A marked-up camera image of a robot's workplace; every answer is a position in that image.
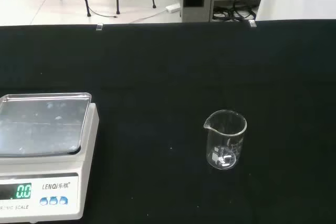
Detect white electronic balance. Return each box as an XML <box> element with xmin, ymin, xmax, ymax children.
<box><xmin>0</xmin><ymin>92</ymin><xmax>100</xmax><ymax>223</ymax></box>

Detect white power strip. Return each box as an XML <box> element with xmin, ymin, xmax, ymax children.
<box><xmin>165</xmin><ymin>3</ymin><xmax>181</xmax><ymax>13</ymax></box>

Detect black bench cloth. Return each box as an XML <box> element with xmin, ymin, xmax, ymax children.
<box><xmin>0</xmin><ymin>19</ymin><xmax>336</xmax><ymax>224</ymax></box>

